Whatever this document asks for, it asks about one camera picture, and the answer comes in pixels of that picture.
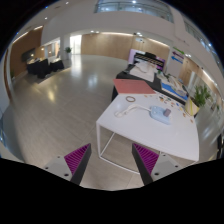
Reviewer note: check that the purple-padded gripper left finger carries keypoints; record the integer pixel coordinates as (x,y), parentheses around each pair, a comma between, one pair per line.
(72,166)

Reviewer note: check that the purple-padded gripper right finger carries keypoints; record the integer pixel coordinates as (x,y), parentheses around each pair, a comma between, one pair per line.
(153,166)

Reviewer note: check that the pink charger plug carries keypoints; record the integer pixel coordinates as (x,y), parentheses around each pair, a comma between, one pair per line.
(167,112)

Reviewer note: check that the white rectangular table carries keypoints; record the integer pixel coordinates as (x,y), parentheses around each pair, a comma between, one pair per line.
(128,116)

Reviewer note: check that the light blue power strip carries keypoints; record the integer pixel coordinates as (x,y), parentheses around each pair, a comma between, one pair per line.
(157,114)

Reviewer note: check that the yellow striped box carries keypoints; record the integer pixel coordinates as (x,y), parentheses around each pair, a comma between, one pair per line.
(191,108)

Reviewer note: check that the blue mat on table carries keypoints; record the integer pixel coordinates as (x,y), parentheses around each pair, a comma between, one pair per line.
(174,91)

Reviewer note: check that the red flat board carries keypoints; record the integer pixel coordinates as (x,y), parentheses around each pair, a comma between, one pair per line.
(130,86)

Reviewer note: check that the potted green plant right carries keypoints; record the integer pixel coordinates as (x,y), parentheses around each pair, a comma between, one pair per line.
(201,95)

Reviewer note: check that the black reception desk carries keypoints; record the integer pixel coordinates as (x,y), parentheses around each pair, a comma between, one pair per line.
(42,68)

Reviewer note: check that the white sign with arrows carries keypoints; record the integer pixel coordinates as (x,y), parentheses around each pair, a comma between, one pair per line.
(177,55)

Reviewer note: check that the potted plant far back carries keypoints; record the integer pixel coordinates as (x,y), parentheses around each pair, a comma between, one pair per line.
(68,51)

